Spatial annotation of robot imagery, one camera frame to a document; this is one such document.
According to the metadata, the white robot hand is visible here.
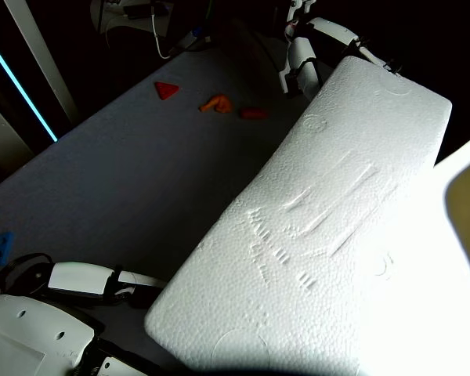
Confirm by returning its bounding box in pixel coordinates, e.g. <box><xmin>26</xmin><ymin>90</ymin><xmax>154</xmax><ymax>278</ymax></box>
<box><xmin>277</xmin><ymin>17</ymin><xmax>403</xmax><ymax>99</ymax></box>
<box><xmin>0</xmin><ymin>252</ymin><xmax>168</xmax><ymax>376</ymax></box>

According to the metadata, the white styrofoam block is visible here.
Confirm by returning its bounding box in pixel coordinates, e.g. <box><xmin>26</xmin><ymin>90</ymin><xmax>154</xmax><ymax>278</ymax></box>
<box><xmin>143</xmin><ymin>54</ymin><xmax>454</xmax><ymax>376</ymax></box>

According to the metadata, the short toy chicken piece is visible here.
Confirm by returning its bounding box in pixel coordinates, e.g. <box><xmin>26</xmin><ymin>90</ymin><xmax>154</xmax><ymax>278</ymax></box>
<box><xmin>240</xmin><ymin>107</ymin><xmax>268</xmax><ymax>121</ymax></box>

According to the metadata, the bent toy chicken wing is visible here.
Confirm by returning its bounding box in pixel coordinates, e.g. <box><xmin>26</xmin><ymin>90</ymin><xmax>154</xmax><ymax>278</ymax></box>
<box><xmin>198</xmin><ymin>95</ymin><xmax>233</xmax><ymax>114</ymax></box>

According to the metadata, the grey plug adapter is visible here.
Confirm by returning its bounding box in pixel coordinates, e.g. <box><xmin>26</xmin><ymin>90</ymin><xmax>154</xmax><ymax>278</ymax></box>
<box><xmin>168</xmin><ymin>25</ymin><xmax>213</xmax><ymax>56</ymax></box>

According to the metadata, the red triangle block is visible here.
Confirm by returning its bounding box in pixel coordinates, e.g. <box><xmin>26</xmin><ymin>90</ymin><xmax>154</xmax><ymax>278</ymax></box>
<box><xmin>154</xmin><ymin>81</ymin><xmax>180</xmax><ymax>101</ymax></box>

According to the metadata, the grey table cloth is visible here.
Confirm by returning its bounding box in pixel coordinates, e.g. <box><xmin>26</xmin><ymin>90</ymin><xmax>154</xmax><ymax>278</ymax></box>
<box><xmin>0</xmin><ymin>42</ymin><xmax>338</xmax><ymax>376</ymax></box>

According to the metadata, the white device housing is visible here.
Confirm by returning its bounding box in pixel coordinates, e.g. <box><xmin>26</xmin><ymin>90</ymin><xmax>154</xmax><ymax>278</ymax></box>
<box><xmin>89</xmin><ymin>0</ymin><xmax>154</xmax><ymax>36</ymax></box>

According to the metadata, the cyan light strip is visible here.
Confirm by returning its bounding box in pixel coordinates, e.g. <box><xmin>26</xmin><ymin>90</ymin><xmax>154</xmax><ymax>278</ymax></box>
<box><xmin>0</xmin><ymin>30</ymin><xmax>59</xmax><ymax>143</ymax></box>

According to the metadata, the white cable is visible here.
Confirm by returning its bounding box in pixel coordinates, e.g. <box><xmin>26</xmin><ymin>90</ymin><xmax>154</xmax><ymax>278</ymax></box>
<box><xmin>150</xmin><ymin>0</ymin><xmax>174</xmax><ymax>60</ymax></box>

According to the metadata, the white frame post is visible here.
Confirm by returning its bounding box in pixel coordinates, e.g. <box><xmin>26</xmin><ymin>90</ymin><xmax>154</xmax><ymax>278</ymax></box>
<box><xmin>3</xmin><ymin>0</ymin><xmax>81</xmax><ymax>122</ymax></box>

